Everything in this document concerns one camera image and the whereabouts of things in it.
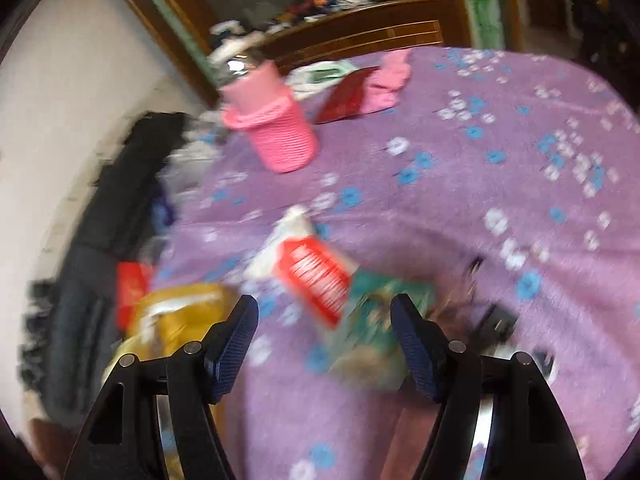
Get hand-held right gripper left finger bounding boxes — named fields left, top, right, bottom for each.
left=62, top=294, right=261, bottom=480

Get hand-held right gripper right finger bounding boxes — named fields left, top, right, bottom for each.
left=389, top=293, right=587, bottom=480

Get teal packet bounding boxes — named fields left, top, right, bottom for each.
left=320, top=269, right=437, bottom=392

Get black round device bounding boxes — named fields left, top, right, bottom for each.
left=464, top=255, right=557, bottom=377

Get red and white packet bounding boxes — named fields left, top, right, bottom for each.
left=244, top=205, right=359, bottom=332

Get red box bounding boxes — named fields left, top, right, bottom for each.
left=115, top=261, right=155, bottom=332

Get purple floral blanket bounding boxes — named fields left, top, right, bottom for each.
left=154, top=46, right=640, bottom=480

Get black bag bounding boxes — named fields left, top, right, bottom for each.
left=19, top=111, right=187, bottom=412

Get clear plastic bags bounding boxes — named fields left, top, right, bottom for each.
left=164, top=109, right=237, bottom=197

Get bottle in pink knitted cover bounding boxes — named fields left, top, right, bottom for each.
left=212, top=50, right=321, bottom=174

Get dark red pouch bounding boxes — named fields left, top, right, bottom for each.
left=313, top=65, right=382, bottom=124

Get pink cloth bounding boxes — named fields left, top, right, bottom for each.
left=362, top=49, right=414, bottom=114

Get green and white face mask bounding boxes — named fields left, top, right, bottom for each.
left=287, top=58, right=359, bottom=99

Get stack of flat boxes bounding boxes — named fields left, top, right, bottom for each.
left=209, top=19, right=267, bottom=62

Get wooden mirror cabinet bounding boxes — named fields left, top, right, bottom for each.
left=99, top=0, right=527, bottom=112

